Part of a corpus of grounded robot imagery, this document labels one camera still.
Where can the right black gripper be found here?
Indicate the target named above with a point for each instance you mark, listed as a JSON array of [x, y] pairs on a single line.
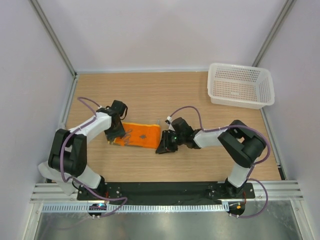
[[165, 145]]

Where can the white slotted cable duct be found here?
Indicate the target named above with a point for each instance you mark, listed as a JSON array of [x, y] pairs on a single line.
[[99, 208]]

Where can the left aluminium frame post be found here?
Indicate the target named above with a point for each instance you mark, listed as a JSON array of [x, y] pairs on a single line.
[[52, 35]]

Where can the aluminium frame post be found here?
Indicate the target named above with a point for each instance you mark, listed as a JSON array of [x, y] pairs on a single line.
[[279, 21], [52, 35]]

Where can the orange grey giraffe towel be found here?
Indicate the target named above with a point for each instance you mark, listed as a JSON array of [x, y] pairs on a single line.
[[139, 135]]

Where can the white perforated plastic basket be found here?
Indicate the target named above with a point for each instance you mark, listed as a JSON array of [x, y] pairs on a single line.
[[240, 86]]

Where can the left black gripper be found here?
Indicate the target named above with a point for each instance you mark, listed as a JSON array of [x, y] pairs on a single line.
[[120, 133]]

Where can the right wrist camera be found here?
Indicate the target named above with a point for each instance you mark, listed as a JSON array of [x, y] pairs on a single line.
[[170, 126]]

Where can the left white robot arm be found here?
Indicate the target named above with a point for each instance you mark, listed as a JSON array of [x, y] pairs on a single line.
[[67, 164]]

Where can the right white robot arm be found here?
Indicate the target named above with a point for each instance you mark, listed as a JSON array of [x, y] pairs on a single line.
[[246, 146]]

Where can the right aluminium frame post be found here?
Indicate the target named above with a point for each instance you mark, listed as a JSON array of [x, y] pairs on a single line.
[[279, 21]]

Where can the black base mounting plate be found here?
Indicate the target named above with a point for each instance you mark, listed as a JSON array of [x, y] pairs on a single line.
[[167, 193]]

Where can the aluminium rail front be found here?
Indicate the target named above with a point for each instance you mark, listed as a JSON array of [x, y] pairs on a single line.
[[277, 191]]

